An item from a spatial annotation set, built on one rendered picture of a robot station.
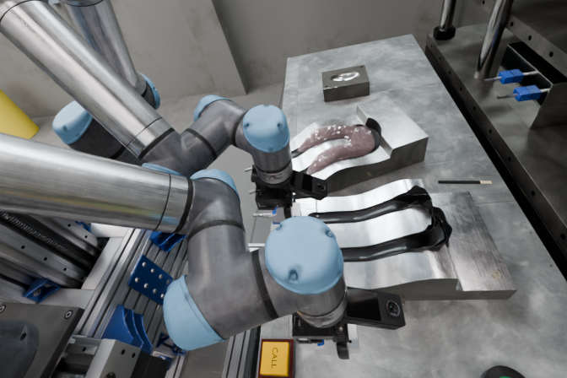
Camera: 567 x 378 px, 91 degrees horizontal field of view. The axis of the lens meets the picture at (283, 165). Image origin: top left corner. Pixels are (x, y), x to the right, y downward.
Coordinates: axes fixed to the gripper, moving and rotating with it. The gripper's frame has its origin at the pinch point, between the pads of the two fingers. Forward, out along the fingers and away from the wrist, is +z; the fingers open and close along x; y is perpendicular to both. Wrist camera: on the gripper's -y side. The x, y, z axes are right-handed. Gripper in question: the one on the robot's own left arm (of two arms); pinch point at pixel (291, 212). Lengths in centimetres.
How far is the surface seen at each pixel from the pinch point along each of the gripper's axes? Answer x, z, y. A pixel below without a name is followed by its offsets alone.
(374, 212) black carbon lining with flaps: -0.6, 1.7, -21.8
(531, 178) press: -14, 8, -70
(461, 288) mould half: 18.2, 0.2, -37.2
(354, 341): 29.1, -7.7, -12.4
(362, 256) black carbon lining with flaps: 10.8, 2.3, -17.4
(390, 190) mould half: -5.5, -1.3, -26.1
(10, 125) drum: -188, 148, 352
